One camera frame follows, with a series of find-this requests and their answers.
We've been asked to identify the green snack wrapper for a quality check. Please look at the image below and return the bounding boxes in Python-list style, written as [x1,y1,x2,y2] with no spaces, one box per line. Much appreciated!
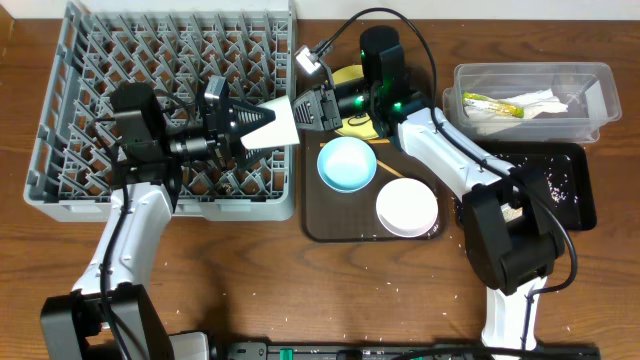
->
[462,92,525,118]

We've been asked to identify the yellow plate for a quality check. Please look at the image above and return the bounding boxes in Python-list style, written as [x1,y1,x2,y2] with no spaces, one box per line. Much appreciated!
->
[333,65,378,141]

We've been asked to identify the rice and food scraps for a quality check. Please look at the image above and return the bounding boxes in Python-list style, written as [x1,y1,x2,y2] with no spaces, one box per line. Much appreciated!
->
[503,154,580,230]

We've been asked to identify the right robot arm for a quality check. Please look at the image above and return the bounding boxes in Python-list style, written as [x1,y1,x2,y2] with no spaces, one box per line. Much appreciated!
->
[315,25,577,351]

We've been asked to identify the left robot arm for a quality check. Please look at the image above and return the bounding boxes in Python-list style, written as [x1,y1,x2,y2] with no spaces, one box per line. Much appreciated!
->
[40,76,299,359]

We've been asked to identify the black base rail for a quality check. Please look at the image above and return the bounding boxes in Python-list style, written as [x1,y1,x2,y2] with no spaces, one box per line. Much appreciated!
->
[219,342,601,360]

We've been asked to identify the wooden chopstick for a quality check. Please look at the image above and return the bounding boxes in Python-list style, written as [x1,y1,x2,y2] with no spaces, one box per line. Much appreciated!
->
[377,160,405,178]
[319,139,391,148]

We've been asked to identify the light blue bowl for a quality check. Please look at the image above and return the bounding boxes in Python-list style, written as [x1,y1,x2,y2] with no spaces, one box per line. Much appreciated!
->
[316,137,377,193]

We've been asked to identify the white plastic cup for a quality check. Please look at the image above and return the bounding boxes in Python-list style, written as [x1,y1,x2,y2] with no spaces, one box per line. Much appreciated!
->
[241,95,299,150]

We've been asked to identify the dark brown serving tray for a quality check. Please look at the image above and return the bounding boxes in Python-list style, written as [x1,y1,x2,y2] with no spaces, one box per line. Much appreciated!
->
[299,131,450,243]

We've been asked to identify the black waste tray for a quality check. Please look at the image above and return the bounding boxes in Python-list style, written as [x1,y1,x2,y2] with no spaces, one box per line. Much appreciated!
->
[476,140,597,231]

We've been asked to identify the grey dish rack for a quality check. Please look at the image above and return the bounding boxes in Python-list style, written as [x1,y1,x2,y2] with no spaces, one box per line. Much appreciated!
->
[23,2,297,222]

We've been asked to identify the clear plastic bin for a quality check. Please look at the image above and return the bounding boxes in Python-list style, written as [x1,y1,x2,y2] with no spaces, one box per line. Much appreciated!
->
[442,62,622,143]

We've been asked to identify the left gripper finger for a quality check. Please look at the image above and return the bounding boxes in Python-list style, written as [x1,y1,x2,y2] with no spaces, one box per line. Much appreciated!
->
[235,148,273,170]
[230,99,276,138]

